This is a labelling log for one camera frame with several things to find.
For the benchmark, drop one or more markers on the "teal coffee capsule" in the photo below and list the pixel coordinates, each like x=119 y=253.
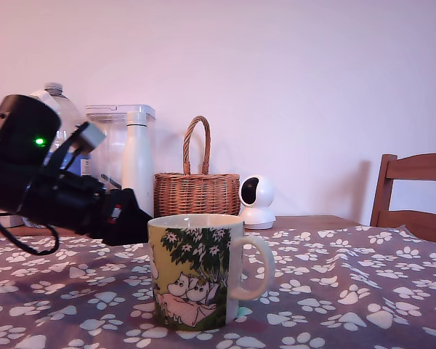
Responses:
x=244 y=312

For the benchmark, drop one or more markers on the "white insulated bottle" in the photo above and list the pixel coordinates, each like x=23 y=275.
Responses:
x=137 y=163

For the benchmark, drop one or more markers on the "white cardboard box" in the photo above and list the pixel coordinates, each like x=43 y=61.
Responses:
x=8 y=221

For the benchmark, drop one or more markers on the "clear container with white lid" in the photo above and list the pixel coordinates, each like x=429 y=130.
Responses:
x=112 y=163

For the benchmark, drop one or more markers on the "cartoon print ceramic mug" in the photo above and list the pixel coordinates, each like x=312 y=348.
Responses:
x=189 y=261

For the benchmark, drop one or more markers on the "brown wicker basket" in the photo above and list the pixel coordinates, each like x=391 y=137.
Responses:
x=200 y=196

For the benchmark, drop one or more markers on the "large clear water bottle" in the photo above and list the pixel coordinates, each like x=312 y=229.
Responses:
x=72 y=114

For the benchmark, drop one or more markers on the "grey paw print tablecloth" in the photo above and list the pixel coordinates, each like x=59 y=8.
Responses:
x=349 y=283

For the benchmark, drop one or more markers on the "brown wooden chair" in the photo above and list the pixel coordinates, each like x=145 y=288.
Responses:
x=414 y=171

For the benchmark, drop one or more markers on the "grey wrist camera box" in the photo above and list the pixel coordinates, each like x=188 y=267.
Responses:
x=89 y=136

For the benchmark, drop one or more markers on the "small white round camera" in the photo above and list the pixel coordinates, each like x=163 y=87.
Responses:
x=263 y=196

